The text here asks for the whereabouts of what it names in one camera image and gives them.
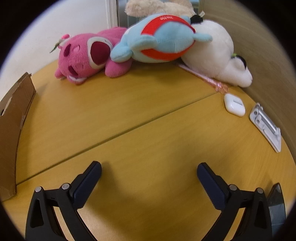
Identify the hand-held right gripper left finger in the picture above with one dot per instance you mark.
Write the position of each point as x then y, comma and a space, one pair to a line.
85, 185

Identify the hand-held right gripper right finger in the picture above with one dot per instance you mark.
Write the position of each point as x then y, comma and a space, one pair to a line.
210, 183

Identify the large cardboard box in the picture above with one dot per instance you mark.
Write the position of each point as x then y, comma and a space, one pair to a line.
13, 139

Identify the white folding stand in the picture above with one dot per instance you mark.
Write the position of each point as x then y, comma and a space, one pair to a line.
266, 126

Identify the white earbuds case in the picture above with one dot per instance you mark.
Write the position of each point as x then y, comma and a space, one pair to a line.
234, 105

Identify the pink pen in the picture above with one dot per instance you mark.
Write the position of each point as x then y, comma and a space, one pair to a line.
208, 80

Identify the pink plush toy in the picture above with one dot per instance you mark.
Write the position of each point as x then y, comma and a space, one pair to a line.
76, 58

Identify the white plush toy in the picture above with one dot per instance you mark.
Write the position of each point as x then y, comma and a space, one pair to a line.
212, 53

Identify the blue and red plush toy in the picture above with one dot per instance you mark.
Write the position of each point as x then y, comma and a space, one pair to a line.
166, 39

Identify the beige plush toy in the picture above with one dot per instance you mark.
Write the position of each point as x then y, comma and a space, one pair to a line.
148, 5

